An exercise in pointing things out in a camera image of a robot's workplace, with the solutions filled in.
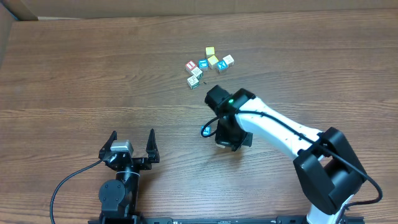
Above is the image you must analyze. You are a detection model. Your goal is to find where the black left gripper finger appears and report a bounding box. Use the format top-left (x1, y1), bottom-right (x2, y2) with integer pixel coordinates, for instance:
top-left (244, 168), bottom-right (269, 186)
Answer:
top-left (98, 131), bottom-right (117, 159)
top-left (146, 129), bottom-right (160, 163)

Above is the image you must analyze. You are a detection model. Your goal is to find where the wooden block number 3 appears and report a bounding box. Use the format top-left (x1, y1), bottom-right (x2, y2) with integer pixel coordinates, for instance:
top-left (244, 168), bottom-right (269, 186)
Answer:
top-left (201, 126), bottom-right (211, 138)

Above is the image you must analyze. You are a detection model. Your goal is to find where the wooden block red Q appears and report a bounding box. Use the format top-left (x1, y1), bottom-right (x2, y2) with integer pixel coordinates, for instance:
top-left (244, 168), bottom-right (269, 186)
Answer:
top-left (216, 143), bottom-right (226, 149)

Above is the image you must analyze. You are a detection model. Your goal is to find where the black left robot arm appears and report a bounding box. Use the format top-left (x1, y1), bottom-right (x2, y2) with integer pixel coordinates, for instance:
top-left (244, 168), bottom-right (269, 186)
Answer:
top-left (98, 129), bottom-right (160, 223)

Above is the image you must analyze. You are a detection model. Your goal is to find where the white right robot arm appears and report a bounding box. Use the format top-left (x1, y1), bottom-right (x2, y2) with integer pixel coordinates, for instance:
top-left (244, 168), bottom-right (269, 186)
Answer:
top-left (205, 85), bottom-right (366, 223)

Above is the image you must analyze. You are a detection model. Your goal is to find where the wooden block green Z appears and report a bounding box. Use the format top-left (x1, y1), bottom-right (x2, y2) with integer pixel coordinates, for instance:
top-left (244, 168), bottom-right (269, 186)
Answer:
top-left (187, 75), bottom-right (200, 89)

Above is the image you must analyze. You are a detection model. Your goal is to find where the wooden block green side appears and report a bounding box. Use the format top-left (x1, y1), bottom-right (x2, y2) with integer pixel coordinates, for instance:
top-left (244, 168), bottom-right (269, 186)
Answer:
top-left (191, 67), bottom-right (203, 80)

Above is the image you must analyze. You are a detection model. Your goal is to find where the wooden block blue X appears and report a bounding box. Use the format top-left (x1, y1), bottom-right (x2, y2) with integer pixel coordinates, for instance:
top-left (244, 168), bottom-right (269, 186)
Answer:
top-left (216, 60), bottom-right (228, 73)

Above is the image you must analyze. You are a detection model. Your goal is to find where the wooden block plain picture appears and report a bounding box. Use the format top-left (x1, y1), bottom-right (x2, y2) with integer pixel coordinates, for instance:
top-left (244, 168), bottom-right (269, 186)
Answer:
top-left (223, 55), bottom-right (234, 67)

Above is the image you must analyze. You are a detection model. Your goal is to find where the wooden block plain yellow top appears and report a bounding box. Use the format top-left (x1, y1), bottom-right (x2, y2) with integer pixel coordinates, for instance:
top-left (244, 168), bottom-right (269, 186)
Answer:
top-left (207, 55), bottom-right (219, 70)

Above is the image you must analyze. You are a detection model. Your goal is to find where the wooden block blue L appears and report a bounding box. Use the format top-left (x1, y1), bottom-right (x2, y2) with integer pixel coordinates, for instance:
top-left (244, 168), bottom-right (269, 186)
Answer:
top-left (198, 59), bottom-right (209, 72)

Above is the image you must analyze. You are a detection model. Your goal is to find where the wooden block red I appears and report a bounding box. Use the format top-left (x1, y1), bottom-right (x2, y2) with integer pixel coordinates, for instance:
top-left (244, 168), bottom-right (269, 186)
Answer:
top-left (185, 60), bottom-right (197, 73)

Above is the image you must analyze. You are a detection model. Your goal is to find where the wooden block yellow far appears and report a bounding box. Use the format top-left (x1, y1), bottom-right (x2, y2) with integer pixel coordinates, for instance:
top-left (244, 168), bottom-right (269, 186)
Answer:
top-left (205, 47), bottom-right (215, 58)

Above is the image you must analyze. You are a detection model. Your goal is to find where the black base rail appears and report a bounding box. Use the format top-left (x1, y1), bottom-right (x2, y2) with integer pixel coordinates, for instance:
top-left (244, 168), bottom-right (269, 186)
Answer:
top-left (88, 215), bottom-right (365, 224)

